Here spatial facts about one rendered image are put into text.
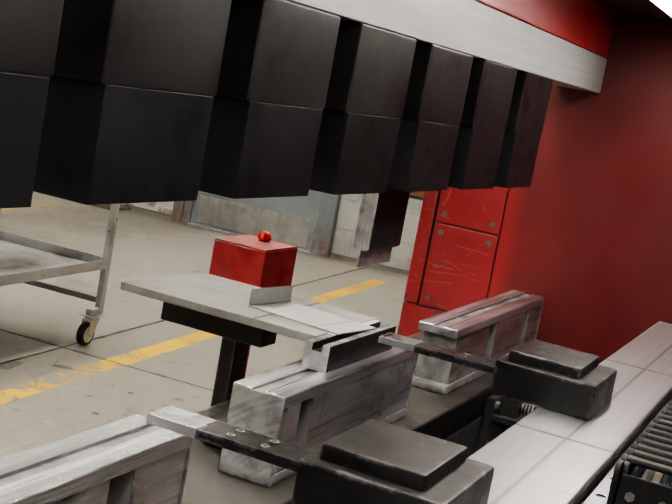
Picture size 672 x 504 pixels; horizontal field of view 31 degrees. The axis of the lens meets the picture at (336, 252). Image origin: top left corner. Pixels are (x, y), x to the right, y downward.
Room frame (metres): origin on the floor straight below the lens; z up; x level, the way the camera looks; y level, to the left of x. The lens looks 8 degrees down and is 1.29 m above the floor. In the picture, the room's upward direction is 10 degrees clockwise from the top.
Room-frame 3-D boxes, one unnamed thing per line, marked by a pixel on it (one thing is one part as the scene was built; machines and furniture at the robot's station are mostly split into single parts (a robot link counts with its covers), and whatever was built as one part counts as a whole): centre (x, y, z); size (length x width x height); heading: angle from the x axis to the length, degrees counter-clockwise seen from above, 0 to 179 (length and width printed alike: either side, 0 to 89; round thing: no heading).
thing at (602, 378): (1.32, -0.19, 1.01); 0.26 x 0.12 x 0.05; 67
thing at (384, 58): (1.23, 0.02, 1.26); 0.15 x 0.09 x 0.17; 157
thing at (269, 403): (1.34, -0.02, 0.92); 0.39 x 0.06 x 0.10; 157
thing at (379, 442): (0.87, 0.00, 1.01); 0.26 x 0.12 x 0.05; 67
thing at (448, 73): (1.42, -0.05, 1.26); 0.15 x 0.09 x 0.17; 157
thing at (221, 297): (1.45, 0.09, 1.00); 0.26 x 0.18 x 0.01; 67
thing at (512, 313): (1.90, -0.26, 0.92); 0.50 x 0.06 x 0.10; 157
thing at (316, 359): (1.37, -0.04, 0.99); 0.20 x 0.03 x 0.03; 157
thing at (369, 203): (1.39, -0.05, 1.13); 0.10 x 0.02 x 0.10; 157
